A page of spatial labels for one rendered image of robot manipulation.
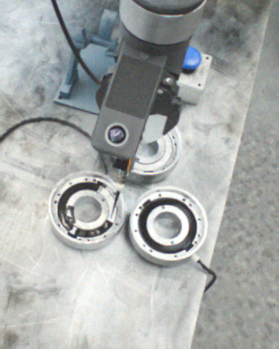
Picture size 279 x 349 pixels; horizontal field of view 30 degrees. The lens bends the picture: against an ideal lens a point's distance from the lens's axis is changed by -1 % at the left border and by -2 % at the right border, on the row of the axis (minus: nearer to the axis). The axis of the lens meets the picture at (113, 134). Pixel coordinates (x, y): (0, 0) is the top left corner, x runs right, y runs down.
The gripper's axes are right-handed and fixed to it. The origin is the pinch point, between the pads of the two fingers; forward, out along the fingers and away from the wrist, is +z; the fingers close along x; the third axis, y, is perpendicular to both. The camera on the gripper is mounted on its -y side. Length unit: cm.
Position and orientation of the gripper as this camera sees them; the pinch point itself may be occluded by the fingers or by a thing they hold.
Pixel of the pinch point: (130, 139)
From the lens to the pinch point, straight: 65.0
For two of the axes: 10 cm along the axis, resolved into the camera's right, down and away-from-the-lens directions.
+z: -0.7, 4.9, 8.7
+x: -9.5, -2.9, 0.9
